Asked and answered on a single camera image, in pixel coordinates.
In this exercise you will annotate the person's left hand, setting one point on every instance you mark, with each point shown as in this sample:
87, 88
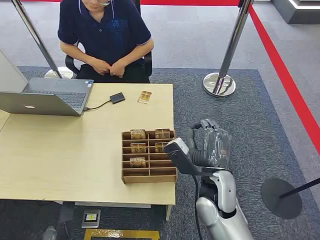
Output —
118, 70

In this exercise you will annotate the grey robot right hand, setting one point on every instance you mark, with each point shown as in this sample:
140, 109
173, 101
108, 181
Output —
215, 145

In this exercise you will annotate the person's right hand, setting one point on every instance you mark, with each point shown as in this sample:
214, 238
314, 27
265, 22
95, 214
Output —
102, 67

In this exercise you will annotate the autumn tree print card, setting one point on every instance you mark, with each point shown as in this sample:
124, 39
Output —
162, 133
137, 134
137, 148
144, 97
160, 147
137, 162

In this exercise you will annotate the person's right forearm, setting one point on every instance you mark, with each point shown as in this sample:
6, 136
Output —
77, 57

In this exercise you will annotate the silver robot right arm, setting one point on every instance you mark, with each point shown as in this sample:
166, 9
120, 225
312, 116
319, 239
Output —
225, 195

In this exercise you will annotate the person's left forearm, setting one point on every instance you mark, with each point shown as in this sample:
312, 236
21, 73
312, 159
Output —
140, 51

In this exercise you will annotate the person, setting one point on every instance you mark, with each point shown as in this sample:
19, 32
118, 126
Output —
105, 33

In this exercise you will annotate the wooden card organizer rack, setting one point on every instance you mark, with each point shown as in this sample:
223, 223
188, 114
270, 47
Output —
149, 177

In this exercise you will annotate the black external drive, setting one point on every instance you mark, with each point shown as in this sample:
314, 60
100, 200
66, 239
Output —
117, 98

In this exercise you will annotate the dark grey rug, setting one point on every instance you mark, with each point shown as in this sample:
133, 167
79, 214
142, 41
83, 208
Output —
250, 132

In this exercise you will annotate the grey laptop with logo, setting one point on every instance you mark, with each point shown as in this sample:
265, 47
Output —
50, 86

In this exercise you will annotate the red barrier belt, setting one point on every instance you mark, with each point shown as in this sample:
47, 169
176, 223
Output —
187, 2
287, 82

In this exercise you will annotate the silver floor socket box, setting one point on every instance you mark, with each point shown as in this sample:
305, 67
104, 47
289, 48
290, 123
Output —
90, 218

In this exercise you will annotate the grey display plinth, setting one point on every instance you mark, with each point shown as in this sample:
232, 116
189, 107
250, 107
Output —
300, 11

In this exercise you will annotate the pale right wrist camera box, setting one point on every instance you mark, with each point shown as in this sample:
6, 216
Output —
176, 147

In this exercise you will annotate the chrome stanchion post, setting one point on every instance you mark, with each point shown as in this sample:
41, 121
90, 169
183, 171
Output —
37, 39
231, 46

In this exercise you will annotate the black stanchion post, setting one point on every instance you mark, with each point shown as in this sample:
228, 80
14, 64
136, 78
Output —
280, 202

